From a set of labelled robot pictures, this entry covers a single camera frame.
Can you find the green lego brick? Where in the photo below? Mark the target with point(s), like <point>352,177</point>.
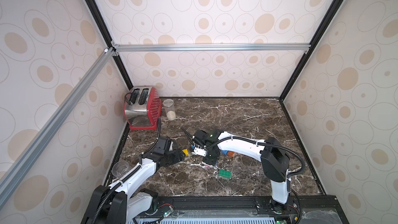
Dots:
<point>224,174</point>

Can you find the red silver toaster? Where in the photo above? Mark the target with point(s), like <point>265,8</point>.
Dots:
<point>142,108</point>

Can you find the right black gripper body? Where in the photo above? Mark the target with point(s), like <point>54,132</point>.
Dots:
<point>210,157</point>

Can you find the clear plastic cup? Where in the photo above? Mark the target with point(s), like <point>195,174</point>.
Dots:
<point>120,168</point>

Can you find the horizontal aluminium back rail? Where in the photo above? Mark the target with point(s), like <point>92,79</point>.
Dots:
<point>117,48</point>

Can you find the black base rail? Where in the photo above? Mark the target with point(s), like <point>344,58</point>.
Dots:
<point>245,210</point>

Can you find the orange lego brick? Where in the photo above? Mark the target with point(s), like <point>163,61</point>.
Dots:
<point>230,153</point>

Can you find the left aluminium side rail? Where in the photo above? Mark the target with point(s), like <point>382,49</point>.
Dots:
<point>24,163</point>

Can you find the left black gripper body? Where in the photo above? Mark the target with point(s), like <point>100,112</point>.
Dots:
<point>173,157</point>

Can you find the yellow lego brick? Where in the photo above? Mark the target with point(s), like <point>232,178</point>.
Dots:
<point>185,151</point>

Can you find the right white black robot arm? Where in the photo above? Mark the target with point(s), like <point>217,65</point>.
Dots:
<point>279,163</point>

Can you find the clear glass with powder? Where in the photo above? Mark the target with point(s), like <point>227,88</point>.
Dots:
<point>168,105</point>

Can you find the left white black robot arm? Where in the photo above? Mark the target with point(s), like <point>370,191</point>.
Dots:
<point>115,204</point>

